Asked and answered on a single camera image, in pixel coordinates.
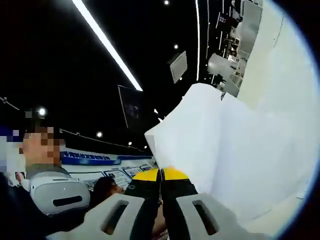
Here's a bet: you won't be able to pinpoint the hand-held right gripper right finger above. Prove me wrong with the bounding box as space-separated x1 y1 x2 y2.
161 166 272 240

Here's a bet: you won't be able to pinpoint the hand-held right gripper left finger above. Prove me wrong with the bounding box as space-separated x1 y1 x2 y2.
47 167 163 240

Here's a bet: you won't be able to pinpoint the stack of printing papers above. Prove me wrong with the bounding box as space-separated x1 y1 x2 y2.
144 82 313 226

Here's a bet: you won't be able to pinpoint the person's right hand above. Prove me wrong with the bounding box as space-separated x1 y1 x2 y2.
151 204 170 237

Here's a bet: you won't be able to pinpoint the white chest-worn device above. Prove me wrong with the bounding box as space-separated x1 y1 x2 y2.
29 172 91 216

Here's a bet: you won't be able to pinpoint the black hanging monitor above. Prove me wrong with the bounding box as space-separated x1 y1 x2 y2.
117 84 145 129

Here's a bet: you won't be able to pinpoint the ceiling spotlights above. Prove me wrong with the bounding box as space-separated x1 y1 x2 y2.
37 0 180 147

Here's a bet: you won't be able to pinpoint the white square pillar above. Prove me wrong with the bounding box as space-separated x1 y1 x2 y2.
207 53 231 76

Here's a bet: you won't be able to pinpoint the ceiling air conditioner unit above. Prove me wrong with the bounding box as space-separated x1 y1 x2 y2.
169 51 189 85

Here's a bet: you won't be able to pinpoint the long ceiling light strip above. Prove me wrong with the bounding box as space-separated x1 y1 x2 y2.
72 0 144 92
195 0 201 83

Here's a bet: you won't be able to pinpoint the blue white wall poster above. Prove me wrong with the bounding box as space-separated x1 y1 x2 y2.
59 149 161 193

